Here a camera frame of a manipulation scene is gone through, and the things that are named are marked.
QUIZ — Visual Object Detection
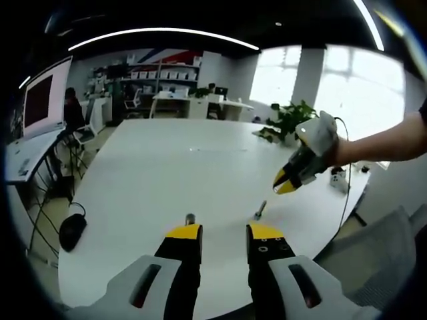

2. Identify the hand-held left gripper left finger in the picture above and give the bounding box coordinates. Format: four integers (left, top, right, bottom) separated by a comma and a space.
68, 223, 204, 320

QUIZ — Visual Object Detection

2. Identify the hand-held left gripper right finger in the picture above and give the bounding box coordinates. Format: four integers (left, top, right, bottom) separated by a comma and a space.
246, 222, 384, 320

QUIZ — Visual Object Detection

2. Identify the small steel threaded stud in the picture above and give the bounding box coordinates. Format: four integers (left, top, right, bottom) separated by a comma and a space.
254, 199, 268, 221

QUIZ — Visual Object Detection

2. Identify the person's right hand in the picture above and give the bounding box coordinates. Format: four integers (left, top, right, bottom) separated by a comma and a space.
328, 137, 355, 168

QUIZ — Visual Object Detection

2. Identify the white game controller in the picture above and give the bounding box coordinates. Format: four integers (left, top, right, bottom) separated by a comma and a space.
330, 168, 350, 194

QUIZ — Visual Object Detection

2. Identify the potted green plant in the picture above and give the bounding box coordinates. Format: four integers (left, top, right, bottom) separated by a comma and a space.
258, 99, 318, 146

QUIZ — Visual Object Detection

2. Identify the grey mesh office chair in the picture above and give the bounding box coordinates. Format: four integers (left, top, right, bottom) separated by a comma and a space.
313, 205, 427, 307

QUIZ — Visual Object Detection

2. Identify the long white desk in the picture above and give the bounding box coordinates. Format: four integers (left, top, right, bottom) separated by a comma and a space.
149, 91, 254, 119

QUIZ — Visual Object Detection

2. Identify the black rounded device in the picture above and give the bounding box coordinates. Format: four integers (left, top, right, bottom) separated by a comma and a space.
59, 213, 87, 253

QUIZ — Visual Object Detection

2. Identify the small desk plant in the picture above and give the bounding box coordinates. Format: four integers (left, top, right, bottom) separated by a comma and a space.
188, 87, 213, 99

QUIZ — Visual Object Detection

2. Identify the white ceiling light strip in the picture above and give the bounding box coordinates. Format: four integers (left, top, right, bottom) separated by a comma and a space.
68, 28, 261, 53
353, 0, 384, 51

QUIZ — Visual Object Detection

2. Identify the white office chair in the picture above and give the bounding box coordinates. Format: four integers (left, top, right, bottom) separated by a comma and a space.
71, 113, 99, 144

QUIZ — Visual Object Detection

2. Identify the shelf with white storage bins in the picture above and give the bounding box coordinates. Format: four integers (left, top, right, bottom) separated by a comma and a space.
91, 56, 203, 93

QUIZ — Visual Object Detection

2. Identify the white curved desk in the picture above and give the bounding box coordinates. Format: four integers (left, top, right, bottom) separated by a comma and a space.
5, 128, 87, 254

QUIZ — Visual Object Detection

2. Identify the black screen on stand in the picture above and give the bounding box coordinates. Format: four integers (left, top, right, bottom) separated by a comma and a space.
106, 65, 129, 79

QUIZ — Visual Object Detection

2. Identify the large computer monitor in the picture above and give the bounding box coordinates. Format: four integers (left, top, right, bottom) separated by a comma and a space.
21, 55, 73, 139

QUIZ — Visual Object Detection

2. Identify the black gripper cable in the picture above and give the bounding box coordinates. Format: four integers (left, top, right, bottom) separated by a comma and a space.
332, 116, 351, 239

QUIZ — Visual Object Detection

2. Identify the black device cable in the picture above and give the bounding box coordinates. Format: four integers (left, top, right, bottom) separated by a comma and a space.
68, 201, 87, 221

